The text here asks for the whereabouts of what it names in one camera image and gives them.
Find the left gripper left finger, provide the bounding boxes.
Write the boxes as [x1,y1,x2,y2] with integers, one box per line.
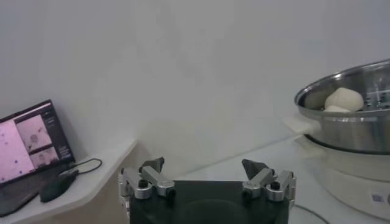
[118,156,177,201]

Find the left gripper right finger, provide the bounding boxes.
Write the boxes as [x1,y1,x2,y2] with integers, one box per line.
[241,158,297,203]

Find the glass lid with cream handle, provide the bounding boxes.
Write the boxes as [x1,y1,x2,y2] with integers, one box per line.
[292,203,332,224]

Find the white steamed baozi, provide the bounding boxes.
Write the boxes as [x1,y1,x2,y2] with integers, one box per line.
[324,105,351,113]
[324,87,365,112]

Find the stainless steel steamer basket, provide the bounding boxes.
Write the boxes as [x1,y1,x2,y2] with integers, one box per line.
[285,58,390,155]

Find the white side table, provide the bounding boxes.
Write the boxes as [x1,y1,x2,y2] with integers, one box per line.
[0,138,144,224]

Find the cream electric cooker pot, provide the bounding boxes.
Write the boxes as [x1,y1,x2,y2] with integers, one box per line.
[294,135,390,222]

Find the black computer mouse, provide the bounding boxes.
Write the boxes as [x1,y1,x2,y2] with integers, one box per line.
[39,169,79,203]

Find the laptop with pink screen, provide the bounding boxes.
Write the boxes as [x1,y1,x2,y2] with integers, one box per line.
[0,99,76,217]

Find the thin black looped cable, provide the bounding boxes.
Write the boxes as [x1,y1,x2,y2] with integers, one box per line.
[65,157,103,177]

